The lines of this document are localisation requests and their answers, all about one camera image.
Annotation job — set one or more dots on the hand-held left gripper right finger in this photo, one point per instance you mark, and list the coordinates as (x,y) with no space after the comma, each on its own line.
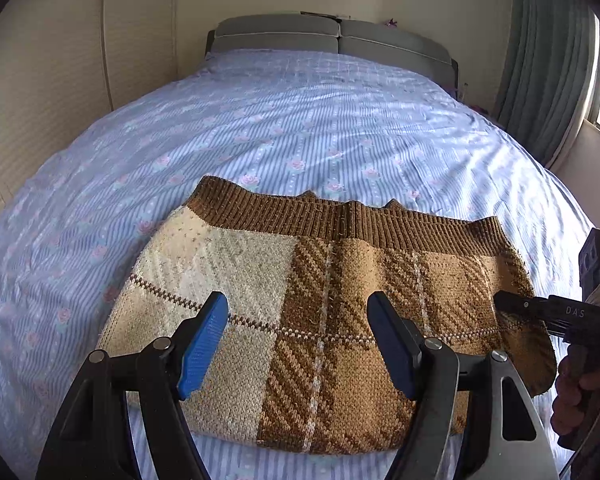
(392,350)

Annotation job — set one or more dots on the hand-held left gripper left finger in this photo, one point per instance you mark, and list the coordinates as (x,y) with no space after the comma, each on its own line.
(202,350)

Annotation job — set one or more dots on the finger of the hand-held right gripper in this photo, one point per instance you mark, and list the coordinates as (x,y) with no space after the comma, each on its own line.
(545,310)

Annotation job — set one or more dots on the brown and cream plaid sweater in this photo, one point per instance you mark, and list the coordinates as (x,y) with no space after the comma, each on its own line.
(300,270)

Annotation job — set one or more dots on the person's right hand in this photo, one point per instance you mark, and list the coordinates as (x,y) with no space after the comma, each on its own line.
(562,405)

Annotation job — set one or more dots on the grey-green curtain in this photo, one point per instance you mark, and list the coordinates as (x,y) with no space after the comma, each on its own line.
(545,60)

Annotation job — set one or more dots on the blue striped floral duvet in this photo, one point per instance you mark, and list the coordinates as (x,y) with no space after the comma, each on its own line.
(280,120)

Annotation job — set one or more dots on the grey headboard cushion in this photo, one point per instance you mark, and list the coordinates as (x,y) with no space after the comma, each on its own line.
(275,32)
(395,47)

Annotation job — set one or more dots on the white louvred wardrobe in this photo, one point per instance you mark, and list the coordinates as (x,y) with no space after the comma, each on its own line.
(45,85)

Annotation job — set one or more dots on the dark book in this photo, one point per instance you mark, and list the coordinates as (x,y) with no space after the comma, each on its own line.
(325,13)

